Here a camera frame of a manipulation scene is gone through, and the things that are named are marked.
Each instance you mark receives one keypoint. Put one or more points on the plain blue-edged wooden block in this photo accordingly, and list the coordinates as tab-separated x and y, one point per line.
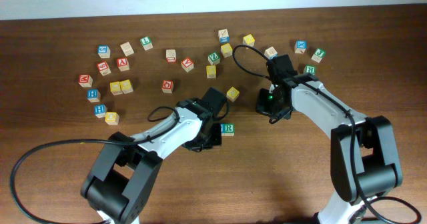
270	53

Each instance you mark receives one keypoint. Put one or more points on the green L wooden block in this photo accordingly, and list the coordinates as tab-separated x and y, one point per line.
146	43

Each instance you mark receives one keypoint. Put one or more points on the blue X wooden block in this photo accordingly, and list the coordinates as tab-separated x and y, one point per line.
300	47

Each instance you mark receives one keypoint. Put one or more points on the yellow block upper centre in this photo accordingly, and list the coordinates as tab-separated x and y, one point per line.
226	50

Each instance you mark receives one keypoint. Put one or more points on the yellow block top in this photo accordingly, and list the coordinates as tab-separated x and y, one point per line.
248	40

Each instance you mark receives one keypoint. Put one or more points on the green Z wooden block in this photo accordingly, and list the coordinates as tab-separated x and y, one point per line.
213	58

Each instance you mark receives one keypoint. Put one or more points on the yellow block centre tilted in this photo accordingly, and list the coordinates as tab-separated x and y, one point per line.
232	94

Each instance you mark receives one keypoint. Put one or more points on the red A wooden block centre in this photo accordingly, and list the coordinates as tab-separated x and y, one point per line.
187	64

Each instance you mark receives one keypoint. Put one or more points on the green R wooden block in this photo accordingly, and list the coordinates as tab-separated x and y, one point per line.
228	129

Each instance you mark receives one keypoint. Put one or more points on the blue H wooden block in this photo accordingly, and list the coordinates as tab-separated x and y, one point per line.
93	96

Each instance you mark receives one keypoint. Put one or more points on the blue P wooden block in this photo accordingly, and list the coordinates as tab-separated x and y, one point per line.
222	125

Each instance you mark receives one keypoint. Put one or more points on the red A wooden block left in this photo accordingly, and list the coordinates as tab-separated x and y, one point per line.
123	64

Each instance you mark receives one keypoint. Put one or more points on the red a wooden block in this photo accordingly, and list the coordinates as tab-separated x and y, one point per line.
123	64
187	64

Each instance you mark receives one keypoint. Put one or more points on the yellow block pair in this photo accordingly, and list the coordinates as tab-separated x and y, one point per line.
115	88
126	86

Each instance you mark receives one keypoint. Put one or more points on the red O wooden block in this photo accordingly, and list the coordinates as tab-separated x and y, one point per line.
167	86

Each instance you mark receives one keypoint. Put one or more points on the plain wooden block upper left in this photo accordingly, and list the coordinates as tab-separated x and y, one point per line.
127	49

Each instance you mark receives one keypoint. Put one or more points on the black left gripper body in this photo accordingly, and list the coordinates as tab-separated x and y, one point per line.
207	140

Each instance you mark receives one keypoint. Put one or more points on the green R block right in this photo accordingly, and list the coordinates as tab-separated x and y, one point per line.
310	69

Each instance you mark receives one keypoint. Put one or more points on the blue-edged top wooden block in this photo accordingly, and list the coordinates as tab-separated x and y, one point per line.
223	36

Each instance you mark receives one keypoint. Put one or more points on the blue H block lower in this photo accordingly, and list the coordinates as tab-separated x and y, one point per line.
100	111

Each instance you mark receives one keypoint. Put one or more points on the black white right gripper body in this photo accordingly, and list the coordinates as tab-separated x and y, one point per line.
265	103

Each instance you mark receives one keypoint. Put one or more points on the red-edged plain wooden block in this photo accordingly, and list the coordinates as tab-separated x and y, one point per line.
170	55

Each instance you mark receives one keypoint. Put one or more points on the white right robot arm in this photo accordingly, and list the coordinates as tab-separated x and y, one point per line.
363	149

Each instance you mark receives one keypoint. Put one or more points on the green J wooden block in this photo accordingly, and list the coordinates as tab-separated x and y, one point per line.
318	55

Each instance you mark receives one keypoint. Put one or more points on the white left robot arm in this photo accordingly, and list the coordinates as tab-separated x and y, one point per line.
123	175

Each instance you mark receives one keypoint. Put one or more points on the red M wooden block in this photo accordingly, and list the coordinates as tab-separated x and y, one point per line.
85	80

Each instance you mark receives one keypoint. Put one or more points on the yellow block lower left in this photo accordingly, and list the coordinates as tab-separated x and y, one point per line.
112	118

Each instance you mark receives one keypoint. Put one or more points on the red 6 wooden block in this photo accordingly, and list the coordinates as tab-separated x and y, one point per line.
103	68

